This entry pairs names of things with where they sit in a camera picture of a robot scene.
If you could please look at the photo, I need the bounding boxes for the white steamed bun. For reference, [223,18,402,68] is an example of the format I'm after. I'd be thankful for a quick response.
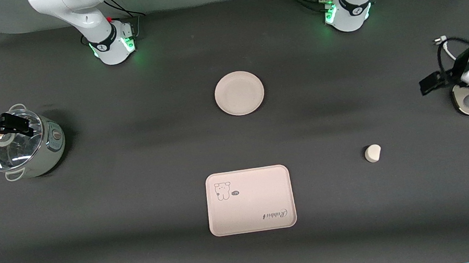
[363,143,383,164]

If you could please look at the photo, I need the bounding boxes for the pale green electric pot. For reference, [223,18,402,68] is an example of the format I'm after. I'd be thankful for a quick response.
[0,99,69,182]

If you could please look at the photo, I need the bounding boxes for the round cream plate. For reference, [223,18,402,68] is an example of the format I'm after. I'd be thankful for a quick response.
[212,68,267,118]

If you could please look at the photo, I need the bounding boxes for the cream tray with rabbit print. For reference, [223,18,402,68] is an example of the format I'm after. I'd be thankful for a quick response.
[203,163,298,238]

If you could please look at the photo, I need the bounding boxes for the glass pot lid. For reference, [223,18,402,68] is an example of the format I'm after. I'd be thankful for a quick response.
[0,107,48,172]

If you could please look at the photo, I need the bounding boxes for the black right arm base cables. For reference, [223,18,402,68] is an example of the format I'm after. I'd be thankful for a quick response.
[103,0,146,22]

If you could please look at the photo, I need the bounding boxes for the white toaster power cord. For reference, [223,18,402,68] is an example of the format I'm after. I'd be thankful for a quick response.
[433,34,458,63]

